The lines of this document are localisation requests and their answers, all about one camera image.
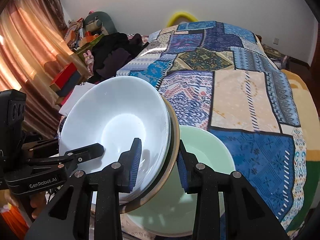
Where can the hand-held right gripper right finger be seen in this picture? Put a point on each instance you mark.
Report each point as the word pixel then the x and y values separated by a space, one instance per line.
pixel 183 172

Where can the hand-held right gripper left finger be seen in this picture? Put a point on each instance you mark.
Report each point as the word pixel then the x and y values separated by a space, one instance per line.
pixel 133 165

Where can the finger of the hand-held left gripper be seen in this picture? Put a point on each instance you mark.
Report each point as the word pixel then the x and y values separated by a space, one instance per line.
pixel 85 152
pixel 40 146

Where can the green plate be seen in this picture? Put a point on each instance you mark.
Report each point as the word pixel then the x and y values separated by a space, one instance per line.
pixel 205 155

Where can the pink bowl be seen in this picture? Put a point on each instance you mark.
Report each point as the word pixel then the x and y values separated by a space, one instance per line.
pixel 176 140

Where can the white patterned bowl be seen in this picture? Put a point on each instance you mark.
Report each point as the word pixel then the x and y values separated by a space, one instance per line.
pixel 112 120

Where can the white folded cloth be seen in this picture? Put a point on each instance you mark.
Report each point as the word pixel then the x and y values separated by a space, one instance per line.
pixel 75 97

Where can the dark grey box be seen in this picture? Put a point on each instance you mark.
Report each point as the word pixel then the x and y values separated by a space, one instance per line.
pixel 72 86

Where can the red box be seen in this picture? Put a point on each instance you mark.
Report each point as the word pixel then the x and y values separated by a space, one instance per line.
pixel 65 77

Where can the orange clothing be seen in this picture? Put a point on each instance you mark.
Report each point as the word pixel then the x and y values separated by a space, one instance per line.
pixel 12 220

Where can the blue patchwork blanket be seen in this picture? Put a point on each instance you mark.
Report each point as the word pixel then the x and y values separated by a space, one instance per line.
pixel 237 100

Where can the pink bunny toy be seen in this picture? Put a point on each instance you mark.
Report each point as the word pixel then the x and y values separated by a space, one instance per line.
pixel 88 60

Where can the orange brown curtain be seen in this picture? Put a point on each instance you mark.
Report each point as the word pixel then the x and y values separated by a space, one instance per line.
pixel 25 42

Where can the pile of black clothes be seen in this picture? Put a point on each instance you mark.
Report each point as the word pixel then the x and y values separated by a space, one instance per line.
pixel 110 52

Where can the green storage box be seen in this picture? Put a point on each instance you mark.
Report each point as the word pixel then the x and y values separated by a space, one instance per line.
pixel 85 48

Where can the grey plush toy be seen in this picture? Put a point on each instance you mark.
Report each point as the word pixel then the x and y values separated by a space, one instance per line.
pixel 105 20

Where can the yellow green fleece blanket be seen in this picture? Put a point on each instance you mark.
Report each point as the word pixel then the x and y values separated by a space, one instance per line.
pixel 310 120

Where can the dark patterned cloth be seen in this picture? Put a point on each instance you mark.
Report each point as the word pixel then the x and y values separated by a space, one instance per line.
pixel 273 53

